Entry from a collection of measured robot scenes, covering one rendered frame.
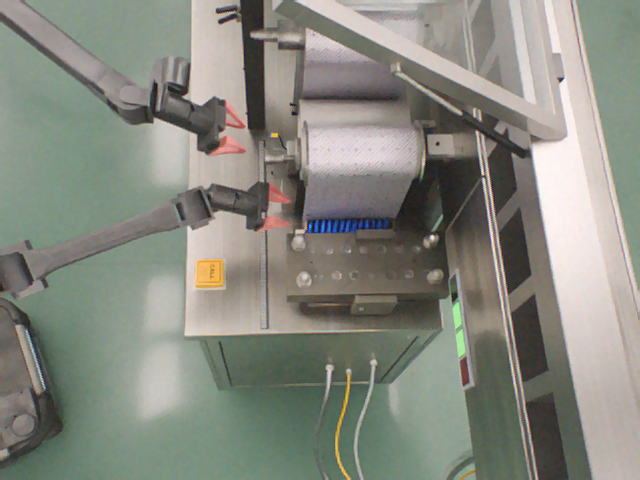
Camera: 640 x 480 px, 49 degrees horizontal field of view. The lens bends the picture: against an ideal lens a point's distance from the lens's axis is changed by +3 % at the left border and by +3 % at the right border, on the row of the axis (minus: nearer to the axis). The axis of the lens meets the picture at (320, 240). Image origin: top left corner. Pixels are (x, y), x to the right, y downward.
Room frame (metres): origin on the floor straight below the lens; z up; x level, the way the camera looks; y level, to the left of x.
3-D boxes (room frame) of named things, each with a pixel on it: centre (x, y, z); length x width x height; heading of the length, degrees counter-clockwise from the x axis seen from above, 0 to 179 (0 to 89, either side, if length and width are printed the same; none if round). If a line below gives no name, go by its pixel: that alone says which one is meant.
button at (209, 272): (0.53, 0.26, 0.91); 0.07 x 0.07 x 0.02; 13
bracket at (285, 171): (0.76, 0.12, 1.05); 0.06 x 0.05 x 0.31; 103
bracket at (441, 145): (0.81, -0.22, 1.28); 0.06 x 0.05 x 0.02; 103
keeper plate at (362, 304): (0.51, -0.16, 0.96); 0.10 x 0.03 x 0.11; 103
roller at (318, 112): (0.88, -0.02, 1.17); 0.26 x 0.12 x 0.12; 103
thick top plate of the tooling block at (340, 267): (0.60, -0.13, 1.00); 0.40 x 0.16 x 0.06; 103
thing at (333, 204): (0.71, -0.06, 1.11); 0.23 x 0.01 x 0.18; 103
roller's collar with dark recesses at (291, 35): (0.98, 0.15, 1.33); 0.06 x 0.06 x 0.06; 13
